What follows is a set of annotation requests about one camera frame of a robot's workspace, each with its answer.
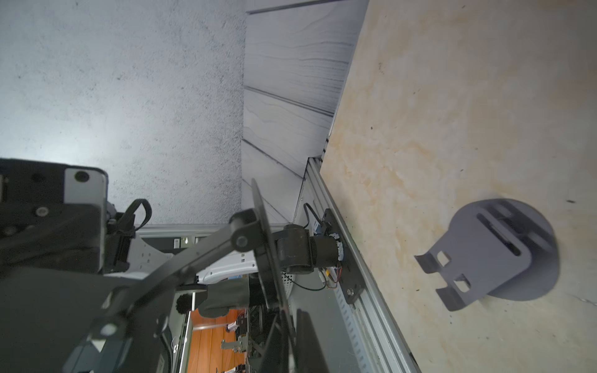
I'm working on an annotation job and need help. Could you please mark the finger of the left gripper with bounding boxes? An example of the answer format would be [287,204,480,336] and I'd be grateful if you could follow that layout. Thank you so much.
[104,208,261,322]

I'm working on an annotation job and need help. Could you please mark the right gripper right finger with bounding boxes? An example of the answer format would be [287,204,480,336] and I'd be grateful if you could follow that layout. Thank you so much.
[295,309,330,373]

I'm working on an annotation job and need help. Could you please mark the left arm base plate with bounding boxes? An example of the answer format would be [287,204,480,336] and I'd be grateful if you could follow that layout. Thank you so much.
[323,208,365,305]

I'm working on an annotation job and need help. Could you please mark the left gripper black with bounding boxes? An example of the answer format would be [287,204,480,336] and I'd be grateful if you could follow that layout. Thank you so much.
[1,159,108,274]

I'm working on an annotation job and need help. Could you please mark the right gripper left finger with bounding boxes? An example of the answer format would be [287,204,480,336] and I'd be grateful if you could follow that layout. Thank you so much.
[258,314,289,373]

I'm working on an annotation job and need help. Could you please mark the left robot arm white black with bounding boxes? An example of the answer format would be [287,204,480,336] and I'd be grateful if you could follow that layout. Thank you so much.
[1,159,339,324]

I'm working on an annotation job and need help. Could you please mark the dark phone stand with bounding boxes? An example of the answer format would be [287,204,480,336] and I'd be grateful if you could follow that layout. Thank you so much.
[251,179,296,348]

